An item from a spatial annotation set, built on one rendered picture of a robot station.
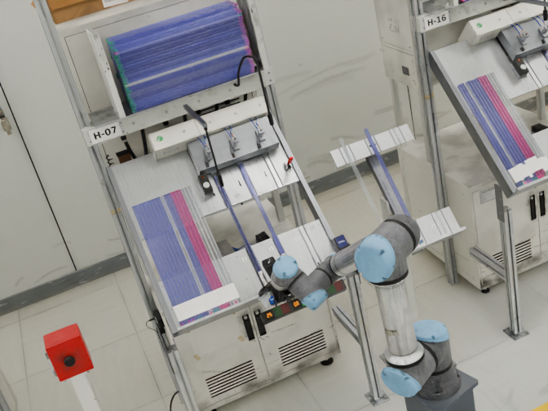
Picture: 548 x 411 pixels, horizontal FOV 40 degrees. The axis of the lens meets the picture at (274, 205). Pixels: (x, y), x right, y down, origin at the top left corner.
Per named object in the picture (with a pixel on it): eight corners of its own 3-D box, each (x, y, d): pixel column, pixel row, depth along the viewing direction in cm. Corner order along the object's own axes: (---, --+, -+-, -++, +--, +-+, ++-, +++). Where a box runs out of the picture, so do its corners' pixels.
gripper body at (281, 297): (275, 307, 254) (277, 298, 243) (264, 285, 257) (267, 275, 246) (294, 299, 256) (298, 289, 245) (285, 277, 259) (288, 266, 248)
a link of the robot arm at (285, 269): (289, 283, 229) (268, 264, 231) (285, 293, 240) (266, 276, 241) (305, 266, 232) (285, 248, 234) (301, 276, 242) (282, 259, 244)
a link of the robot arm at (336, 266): (417, 194, 211) (323, 251, 249) (398, 213, 204) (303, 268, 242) (443, 226, 211) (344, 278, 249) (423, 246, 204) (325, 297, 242)
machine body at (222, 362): (343, 363, 341) (318, 249, 313) (201, 427, 325) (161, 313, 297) (290, 297, 397) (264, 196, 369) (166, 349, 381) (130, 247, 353)
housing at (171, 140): (268, 128, 310) (271, 110, 297) (156, 167, 298) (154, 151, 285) (260, 112, 312) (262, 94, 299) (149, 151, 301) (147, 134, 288)
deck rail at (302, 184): (344, 267, 287) (346, 261, 281) (339, 268, 286) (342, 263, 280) (268, 117, 311) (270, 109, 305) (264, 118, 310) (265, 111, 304)
